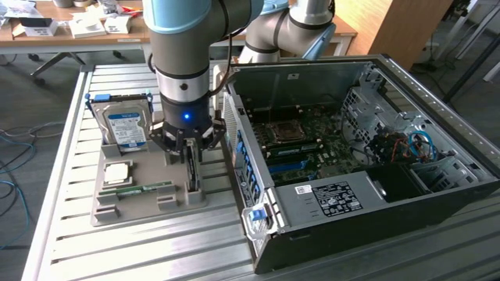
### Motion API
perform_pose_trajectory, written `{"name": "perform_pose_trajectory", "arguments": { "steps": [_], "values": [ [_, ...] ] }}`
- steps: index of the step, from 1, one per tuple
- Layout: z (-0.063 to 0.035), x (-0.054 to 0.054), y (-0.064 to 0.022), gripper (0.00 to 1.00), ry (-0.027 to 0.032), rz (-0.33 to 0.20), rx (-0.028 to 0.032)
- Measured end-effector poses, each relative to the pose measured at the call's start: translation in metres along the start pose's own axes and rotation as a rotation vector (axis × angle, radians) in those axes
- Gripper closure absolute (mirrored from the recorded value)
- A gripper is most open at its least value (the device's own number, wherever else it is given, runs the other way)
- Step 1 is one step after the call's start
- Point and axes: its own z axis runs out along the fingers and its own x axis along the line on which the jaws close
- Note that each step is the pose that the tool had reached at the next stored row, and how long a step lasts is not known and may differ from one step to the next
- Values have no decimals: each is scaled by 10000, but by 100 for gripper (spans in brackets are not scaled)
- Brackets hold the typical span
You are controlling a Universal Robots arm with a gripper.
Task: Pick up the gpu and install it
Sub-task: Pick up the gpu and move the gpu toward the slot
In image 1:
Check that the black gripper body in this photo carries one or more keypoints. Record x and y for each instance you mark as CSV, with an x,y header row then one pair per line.
x,y
187,112

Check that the graphics card with metal bracket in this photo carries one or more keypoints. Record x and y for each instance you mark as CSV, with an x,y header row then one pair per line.
x,y
192,175

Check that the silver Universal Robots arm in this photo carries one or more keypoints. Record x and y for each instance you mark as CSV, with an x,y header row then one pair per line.
x,y
179,44

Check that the blue slot clip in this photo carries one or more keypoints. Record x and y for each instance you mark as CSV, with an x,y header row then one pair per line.
x,y
248,177
239,146

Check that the hard disk in blue caddy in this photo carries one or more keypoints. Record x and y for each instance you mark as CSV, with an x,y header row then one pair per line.
x,y
124,126

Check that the grey plastic parts rack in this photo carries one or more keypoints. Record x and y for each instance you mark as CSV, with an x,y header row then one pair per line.
x,y
148,175

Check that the silver CPU chip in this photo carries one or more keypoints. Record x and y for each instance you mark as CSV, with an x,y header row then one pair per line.
x,y
117,172

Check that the metal CPU socket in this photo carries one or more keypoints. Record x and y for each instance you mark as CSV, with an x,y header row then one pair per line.
x,y
287,132

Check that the green RAM stick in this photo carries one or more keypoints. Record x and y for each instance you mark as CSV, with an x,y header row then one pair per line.
x,y
132,189
292,149

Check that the long PCIe expansion slot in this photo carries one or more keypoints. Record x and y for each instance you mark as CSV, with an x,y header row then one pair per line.
x,y
287,167

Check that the blue case latch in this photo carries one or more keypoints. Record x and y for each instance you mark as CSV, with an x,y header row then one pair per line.
x,y
259,213

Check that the green motherboard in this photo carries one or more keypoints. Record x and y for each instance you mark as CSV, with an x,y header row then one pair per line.
x,y
336,146

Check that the grey power supply housing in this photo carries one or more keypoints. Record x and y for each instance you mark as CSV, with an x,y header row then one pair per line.
x,y
296,205

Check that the small white box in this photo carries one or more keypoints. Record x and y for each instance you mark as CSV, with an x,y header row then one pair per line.
x,y
117,27

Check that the open white box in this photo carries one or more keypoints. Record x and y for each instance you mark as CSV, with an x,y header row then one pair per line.
x,y
88,32

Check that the clear plastic bag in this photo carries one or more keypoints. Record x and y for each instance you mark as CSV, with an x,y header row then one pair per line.
x,y
105,6

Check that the tape roll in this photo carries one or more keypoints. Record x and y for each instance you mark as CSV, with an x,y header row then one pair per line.
x,y
83,3

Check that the white box with black lid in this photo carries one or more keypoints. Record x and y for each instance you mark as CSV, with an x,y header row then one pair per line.
x,y
39,30

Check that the metal cup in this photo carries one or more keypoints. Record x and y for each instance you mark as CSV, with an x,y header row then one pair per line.
x,y
63,3

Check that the black plastic shroud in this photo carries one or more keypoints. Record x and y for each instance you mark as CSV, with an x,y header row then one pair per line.
x,y
399,181

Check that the open black PC case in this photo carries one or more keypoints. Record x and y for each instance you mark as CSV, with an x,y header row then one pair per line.
x,y
351,240

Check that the loose paper pile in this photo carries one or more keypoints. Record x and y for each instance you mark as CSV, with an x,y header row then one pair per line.
x,y
19,8

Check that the metal disk bay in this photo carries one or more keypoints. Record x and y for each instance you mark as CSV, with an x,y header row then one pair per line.
x,y
449,172

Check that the wooden cabinet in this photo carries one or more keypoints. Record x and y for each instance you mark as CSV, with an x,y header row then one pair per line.
x,y
423,26

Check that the dark metal partition frame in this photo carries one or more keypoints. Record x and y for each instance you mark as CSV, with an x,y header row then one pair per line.
x,y
472,58

